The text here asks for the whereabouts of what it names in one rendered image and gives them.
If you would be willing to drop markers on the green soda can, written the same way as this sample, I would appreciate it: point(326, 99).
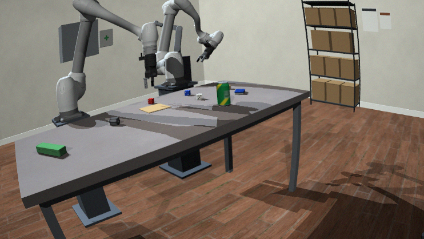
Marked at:
point(223, 93)

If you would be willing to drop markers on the beige flat mat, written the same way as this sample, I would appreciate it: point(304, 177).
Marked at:
point(153, 108)

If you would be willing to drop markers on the green rectangular box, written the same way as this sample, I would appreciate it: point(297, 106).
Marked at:
point(51, 149)

